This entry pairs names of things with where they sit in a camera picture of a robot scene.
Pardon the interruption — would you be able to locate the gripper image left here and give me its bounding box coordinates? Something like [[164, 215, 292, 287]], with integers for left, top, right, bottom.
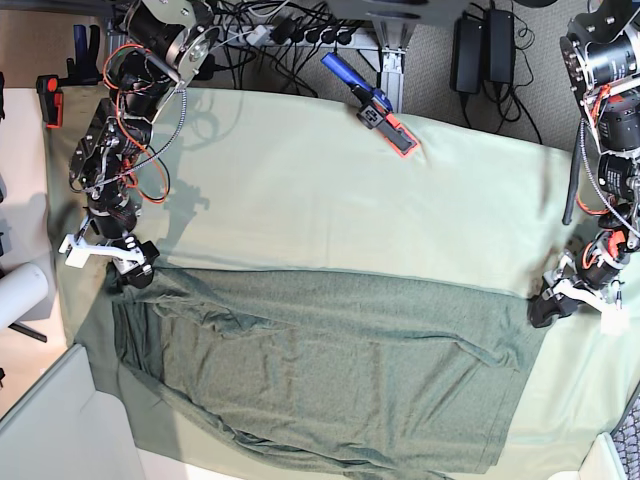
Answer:
[[89, 236, 159, 289]]

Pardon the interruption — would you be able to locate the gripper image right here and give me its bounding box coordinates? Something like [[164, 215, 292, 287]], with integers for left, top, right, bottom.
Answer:
[[527, 249, 625, 328]]

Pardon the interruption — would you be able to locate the green T-shirt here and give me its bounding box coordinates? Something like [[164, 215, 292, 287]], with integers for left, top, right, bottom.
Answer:
[[106, 268, 545, 479]]

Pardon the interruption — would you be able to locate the robot arm image left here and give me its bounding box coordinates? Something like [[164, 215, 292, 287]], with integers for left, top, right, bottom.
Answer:
[[59, 1, 219, 289]]

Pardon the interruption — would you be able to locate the white cylinder roll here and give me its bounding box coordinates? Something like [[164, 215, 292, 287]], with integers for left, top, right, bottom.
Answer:
[[0, 263, 49, 329]]

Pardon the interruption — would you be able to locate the light green table cloth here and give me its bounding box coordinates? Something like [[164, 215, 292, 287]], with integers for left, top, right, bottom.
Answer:
[[45, 87, 639, 479]]

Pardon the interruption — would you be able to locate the blue orange clamp left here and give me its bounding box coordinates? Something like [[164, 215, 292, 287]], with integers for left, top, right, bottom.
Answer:
[[36, 24, 102, 129]]

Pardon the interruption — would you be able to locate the blue orange clamp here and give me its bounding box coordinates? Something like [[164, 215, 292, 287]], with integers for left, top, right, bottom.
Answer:
[[321, 52, 420, 158], [36, 24, 102, 129]]

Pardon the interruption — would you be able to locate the black power adapter left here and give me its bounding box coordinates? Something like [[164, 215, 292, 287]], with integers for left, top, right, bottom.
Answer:
[[450, 16, 484, 94]]

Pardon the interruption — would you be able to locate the black power adapter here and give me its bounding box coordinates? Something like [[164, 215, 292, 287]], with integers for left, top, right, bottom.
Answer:
[[485, 8, 515, 84], [450, 16, 484, 94]]

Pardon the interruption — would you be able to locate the blue orange clamp centre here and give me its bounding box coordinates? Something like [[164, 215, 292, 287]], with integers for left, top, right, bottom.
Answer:
[[321, 52, 420, 158]]

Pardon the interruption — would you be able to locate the black power adapter right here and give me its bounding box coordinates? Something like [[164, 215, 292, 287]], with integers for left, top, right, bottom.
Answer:
[[485, 8, 515, 84]]

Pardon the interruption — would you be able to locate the power strip with plugs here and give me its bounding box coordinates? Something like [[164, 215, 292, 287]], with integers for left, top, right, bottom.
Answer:
[[219, 20, 378, 50]]

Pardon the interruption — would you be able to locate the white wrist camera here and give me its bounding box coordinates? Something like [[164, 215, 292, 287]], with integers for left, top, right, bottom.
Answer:
[[58, 234, 92, 269], [600, 305, 630, 336]]

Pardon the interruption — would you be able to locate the aluminium frame post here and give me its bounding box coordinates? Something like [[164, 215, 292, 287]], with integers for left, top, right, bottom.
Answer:
[[373, 19, 415, 113]]

